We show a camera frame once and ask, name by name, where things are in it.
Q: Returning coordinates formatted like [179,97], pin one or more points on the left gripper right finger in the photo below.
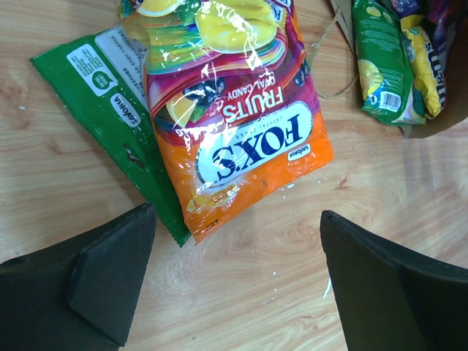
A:
[390,297]

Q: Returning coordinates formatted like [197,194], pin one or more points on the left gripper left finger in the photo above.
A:
[79,294]

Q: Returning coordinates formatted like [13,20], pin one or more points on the red paper bag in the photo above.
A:
[449,38]

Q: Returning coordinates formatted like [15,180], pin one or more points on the green Fox's spring tea bag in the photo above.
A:
[98,78]

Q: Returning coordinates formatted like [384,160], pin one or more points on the orange Fox's fruits candy bag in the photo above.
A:
[232,101]

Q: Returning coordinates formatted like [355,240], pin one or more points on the green candy bag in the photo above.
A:
[385,73]

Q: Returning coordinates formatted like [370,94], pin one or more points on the yellow M&M's bag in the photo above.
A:
[429,75]

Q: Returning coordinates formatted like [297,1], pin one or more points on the purple snack pack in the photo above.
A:
[434,10]

